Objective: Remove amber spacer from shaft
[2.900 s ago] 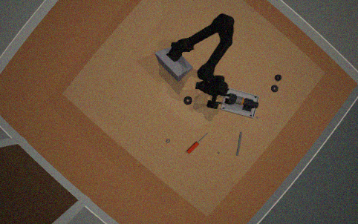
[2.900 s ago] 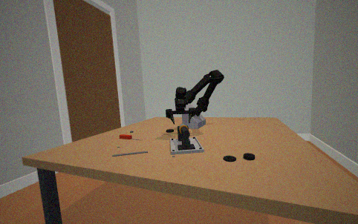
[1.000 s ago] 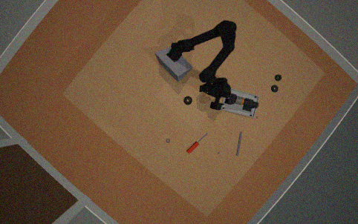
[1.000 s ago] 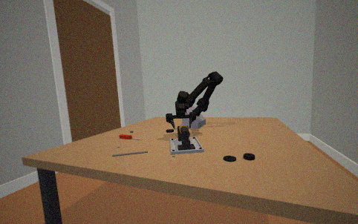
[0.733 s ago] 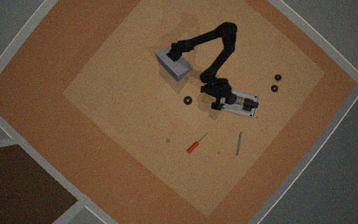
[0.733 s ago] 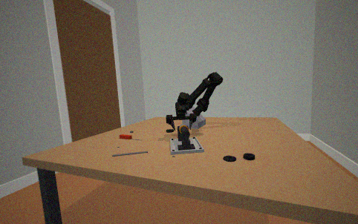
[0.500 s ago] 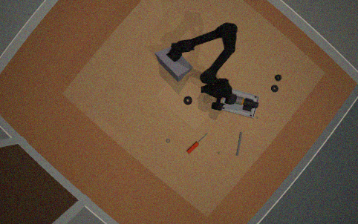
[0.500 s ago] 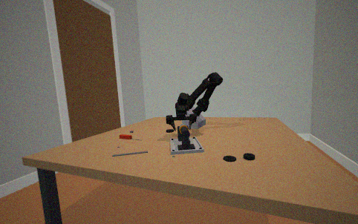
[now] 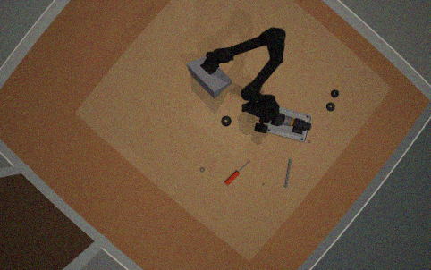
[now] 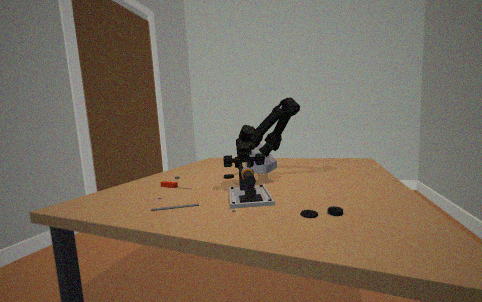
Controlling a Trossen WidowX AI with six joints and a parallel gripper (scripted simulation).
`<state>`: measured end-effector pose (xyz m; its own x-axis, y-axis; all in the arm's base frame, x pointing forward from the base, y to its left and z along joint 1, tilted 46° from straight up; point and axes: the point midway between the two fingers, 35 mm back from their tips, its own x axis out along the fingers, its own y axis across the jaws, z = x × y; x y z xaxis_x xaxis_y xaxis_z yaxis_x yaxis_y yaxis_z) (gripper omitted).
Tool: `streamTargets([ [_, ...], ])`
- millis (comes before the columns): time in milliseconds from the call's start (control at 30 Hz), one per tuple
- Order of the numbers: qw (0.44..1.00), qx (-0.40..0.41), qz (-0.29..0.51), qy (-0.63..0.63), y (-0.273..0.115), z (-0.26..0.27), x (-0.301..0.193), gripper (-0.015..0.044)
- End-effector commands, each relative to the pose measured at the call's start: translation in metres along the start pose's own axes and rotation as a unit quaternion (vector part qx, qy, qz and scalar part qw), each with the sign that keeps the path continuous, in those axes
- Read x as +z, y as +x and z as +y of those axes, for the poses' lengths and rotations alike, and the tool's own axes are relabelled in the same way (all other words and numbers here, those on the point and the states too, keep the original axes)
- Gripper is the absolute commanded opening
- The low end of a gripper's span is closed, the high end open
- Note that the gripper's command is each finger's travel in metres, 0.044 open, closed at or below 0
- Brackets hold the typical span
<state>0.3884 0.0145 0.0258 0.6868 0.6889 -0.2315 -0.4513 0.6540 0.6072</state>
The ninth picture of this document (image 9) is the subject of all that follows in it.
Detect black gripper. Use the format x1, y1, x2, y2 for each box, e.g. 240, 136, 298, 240
255, 94, 273, 133

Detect red-handled screwdriver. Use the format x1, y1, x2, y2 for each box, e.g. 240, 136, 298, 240
224, 164, 246, 186

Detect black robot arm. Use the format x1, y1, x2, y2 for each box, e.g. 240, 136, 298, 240
200, 27, 286, 119

